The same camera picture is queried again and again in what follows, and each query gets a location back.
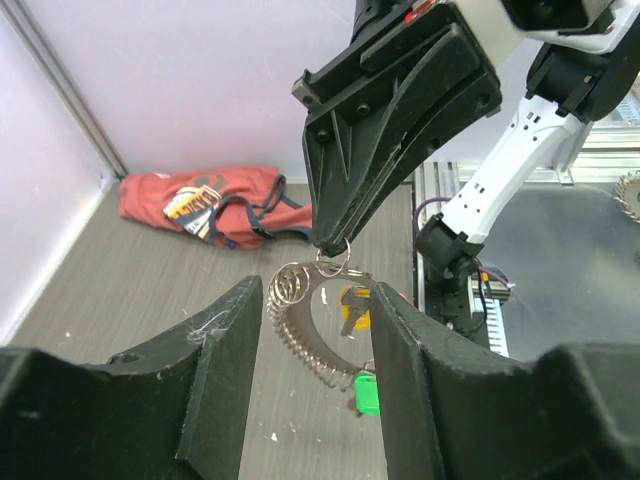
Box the large keyring with yellow handle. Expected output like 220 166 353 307
265 250 380 418

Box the slotted cable duct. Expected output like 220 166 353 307
468 279 510 358

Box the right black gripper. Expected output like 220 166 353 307
291 1 502 255

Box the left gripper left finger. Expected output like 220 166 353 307
1 275 263 479

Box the folded maroon t-shirt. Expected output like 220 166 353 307
119 165 312 250

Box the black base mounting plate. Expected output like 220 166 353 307
409 164 496 351

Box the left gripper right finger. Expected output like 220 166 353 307
370 283 639 479

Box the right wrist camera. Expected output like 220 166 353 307
457 0 639 76

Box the circular saw blade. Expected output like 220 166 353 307
614 170 640 223

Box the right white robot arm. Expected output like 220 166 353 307
291 1 639 290

